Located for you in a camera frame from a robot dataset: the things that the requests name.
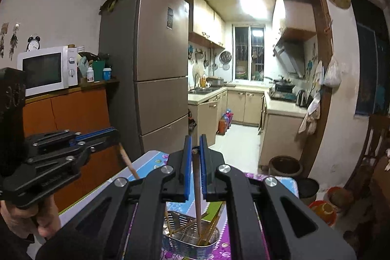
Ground green dried leaves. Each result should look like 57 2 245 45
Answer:
99 0 126 14

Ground person's left forearm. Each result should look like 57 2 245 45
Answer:
0 228 102 260

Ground single brown chopstick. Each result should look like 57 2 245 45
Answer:
117 142 141 181
192 149 203 244

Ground dark bucket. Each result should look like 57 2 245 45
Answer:
297 177 320 206

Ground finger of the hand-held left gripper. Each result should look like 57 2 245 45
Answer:
26 127 121 151
27 147 91 171

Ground hanging key bunch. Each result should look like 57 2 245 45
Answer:
0 23 10 59
9 23 21 61

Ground beige wall cabinets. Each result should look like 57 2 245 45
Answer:
188 0 226 49

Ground red plastic basin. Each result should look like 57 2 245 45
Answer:
307 187 354 226

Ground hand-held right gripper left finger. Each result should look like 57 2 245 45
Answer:
35 135 193 260

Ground dark barred window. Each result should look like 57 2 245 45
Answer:
349 0 390 118

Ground orange wooden cabinet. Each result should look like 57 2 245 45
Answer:
23 79 129 212

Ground kitchen window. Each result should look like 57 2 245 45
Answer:
233 24 266 81

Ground hanging beige cloth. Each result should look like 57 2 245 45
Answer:
298 92 321 136

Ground white microwave oven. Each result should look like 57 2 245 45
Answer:
17 45 78 97

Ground black wok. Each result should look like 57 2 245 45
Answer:
264 77 297 92

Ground steel electric kettle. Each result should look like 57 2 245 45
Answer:
295 89 308 108

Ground black alarm clock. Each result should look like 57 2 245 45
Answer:
27 34 41 52

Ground orange oil bottles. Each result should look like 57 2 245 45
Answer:
217 109 234 136

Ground steel range hood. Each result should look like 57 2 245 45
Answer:
272 34 307 79

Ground brown ceramic jar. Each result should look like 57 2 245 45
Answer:
268 155 304 178

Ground beige base cabinets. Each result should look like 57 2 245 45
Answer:
187 87 266 145

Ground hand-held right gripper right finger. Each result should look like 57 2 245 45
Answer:
199 135 357 260

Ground floral striped tablecloth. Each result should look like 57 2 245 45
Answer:
58 150 300 260

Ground gas stove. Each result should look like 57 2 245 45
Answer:
268 89 298 102

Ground metal perforated utensil holder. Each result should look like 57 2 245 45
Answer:
161 209 220 260

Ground green cup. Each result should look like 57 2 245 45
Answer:
92 60 107 83

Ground brown refrigerator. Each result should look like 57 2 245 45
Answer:
98 0 190 157

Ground hanging white plastic bag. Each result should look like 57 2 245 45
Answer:
322 55 342 89

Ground bunch of wooden chopsticks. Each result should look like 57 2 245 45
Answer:
164 202 225 247

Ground person's left hand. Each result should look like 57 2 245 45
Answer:
0 195 62 240

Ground dark wooden chair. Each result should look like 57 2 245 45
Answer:
344 113 390 204

